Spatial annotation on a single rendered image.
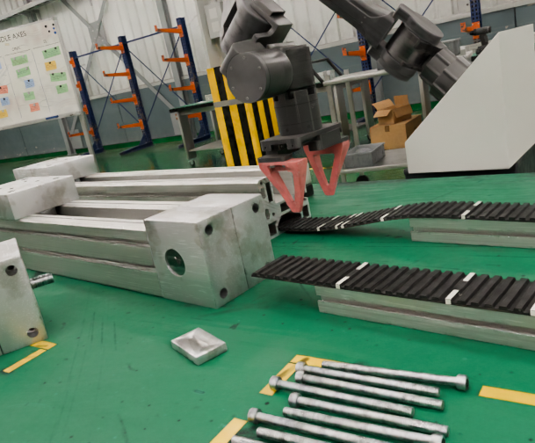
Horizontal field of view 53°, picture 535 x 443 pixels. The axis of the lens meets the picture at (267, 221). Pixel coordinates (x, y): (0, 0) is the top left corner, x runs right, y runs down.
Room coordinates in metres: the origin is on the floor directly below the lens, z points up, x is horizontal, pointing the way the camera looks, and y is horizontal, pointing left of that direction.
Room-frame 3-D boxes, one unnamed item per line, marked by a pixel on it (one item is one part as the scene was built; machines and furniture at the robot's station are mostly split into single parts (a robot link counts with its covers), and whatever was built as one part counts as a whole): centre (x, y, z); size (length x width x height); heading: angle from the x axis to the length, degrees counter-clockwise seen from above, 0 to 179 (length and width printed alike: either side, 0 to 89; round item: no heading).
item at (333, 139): (0.74, -0.09, 0.87); 0.07 x 0.07 x 0.09; 47
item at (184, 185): (1.03, 0.26, 0.82); 0.80 x 0.10 x 0.09; 46
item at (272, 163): (0.70, -0.05, 0.87); 0.07 x 0.07 x 0.09; 47
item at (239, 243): (0.59, 0.06, 0.83); 0.12 x 0.09 x 0.10; 136
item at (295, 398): (0.30, -0.04, 0.78); 0.11 x 0.01 x 0.01; 55
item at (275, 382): (0.32, -0.02, 0.78); 0.11 x 0.01 x 0.01; 54
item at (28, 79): (6.24, 2.40, 0.97); 1.51 x 0.50 x 1.95; 73
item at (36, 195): (0.89, 0.39, 0.87); 0.16 x 0.11 x 0.07; 46
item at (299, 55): (0.71, -0.06, 1.00); 0.07 x 0.06 x 0.07; 143
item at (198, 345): (0.44, 0.08, 0.78); 0.05 x 0.03 x 0.01; 33
